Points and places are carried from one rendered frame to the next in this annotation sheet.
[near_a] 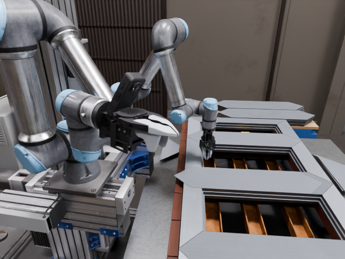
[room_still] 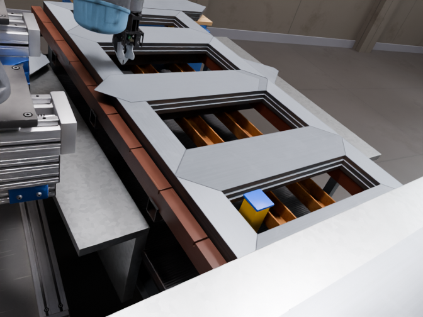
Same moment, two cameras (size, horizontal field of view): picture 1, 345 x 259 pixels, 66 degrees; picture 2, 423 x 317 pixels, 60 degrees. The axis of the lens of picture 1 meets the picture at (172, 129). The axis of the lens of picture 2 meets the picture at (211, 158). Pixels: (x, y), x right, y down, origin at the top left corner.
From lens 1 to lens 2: 0.55 m
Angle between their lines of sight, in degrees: 44
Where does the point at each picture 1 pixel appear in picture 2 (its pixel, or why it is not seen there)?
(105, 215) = (37, 161)
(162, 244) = (113, 190)
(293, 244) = (275, 140)
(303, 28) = not seen: outside the picture
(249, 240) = (237, 146)
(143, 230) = (72, 182)
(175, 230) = (145, 160)
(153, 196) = not seen: hidden behind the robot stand
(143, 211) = not seen: hidden behind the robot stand
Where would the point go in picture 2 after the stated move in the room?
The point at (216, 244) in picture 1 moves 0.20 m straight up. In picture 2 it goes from (211, 159) to (231, 99)
